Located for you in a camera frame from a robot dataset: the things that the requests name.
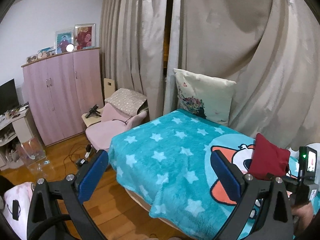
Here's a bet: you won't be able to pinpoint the dark red sweater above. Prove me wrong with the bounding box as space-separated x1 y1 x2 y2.
247 133 290 180

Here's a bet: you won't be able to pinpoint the red flower framed picture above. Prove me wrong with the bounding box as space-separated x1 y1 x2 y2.
74 24 96 50

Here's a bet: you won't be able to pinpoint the pink wardrobe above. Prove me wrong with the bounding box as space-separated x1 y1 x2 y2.
21 47 103 147

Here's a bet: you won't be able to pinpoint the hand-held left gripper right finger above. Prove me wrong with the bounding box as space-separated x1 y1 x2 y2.
210 150 294 240

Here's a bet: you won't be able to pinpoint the beige dotted cushion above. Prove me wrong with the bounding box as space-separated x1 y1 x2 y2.
104 88 148 117

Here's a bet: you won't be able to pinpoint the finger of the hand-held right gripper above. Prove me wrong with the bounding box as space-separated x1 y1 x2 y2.
265 172 299 184

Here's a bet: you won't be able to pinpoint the black monitor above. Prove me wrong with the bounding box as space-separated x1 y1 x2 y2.
0 79 19 115

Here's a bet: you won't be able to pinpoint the white floral pillow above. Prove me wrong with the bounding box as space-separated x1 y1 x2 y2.
173 68 237 127

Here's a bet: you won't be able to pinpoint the black handheld tripod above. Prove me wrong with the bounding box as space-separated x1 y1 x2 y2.
85 104 102 118

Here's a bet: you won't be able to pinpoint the clear plastic container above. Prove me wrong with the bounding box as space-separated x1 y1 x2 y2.
16 136 48 168

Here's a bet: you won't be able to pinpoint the black hose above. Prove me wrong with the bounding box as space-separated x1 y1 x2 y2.
27 214 73 240

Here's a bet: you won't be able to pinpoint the pink padded chair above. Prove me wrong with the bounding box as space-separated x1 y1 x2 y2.
85 104 148 153

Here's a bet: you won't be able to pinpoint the white shelf unit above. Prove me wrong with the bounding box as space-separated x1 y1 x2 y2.
0 102 33 168

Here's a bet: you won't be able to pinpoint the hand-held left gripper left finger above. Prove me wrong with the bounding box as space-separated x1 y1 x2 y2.
26 149 109 240

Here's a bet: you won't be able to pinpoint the teal framed picture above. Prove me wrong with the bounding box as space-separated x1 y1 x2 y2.
55 28 74 54

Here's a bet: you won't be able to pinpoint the pink white cloth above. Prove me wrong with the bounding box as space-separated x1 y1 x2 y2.
4 182 35 240

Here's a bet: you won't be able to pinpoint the person's right hand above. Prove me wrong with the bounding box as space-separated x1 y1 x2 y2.
291 201 315 240

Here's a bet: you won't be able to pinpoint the wooden bed frame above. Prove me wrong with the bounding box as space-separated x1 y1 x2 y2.
124 189 190 238

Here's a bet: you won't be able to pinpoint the teal star printed blanket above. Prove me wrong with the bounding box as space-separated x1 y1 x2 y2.
108 109 320 240

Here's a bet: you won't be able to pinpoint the black floor cables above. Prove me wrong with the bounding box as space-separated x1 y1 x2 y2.
62 142 93 173

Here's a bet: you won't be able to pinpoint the beige curtain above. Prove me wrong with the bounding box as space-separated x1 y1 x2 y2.
99 0 168 120
164 0 320 150

